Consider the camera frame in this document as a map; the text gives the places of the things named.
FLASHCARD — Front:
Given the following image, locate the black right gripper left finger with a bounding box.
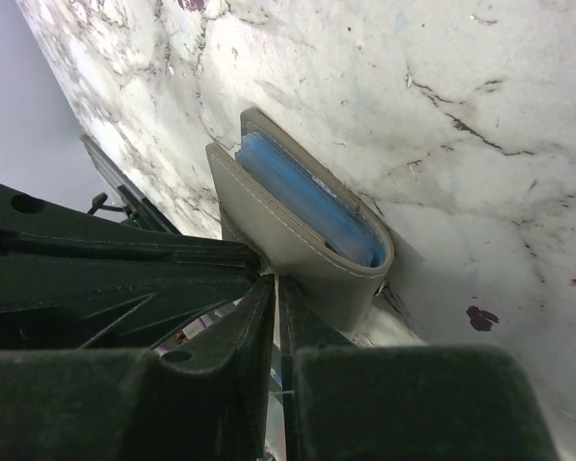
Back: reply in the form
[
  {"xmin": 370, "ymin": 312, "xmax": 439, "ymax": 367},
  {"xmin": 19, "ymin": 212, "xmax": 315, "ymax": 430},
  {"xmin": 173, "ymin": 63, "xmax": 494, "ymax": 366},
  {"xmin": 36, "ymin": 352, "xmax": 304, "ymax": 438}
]
[{"xmin": 0, "ymin": 276, "xmax": 274, "ymax": 460}]

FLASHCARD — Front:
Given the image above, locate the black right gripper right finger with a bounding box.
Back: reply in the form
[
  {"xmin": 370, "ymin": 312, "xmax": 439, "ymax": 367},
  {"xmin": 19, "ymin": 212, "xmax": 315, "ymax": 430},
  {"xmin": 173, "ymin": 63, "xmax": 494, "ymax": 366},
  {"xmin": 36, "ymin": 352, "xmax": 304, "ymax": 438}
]
[{"xmin": 280, "ymin": 277, "xmax": 555, "ymax": 460}]

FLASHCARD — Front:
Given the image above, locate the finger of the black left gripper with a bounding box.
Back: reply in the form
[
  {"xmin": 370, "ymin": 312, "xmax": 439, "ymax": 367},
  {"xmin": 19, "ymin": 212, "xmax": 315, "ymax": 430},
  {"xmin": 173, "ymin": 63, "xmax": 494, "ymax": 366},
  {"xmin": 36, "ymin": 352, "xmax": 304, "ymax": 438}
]
[
  {"xmin": 0, "ymin": 183, "xmax": 261, "ymax": 269},
  {"xmin": 0, "ymin": 256, "xmax": 259, "ymax": 350}
]

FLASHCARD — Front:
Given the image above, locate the beige card holder wallet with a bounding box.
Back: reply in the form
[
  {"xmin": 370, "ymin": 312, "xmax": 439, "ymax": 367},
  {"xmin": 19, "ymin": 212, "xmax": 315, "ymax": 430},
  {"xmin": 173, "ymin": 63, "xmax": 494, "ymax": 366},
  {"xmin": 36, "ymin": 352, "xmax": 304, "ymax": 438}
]
[{"xmin": 205, "ymin": 108, "xmax": 395, "ymax": 336}]

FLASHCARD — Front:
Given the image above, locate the aluminium rail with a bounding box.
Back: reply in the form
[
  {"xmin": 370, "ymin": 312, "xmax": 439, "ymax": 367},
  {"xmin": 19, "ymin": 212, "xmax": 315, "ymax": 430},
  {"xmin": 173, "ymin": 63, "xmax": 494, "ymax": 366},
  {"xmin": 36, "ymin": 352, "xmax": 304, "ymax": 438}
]
[{"xmin": 81, "ymin": 134, "xmax": 180, "ymax": 234}]

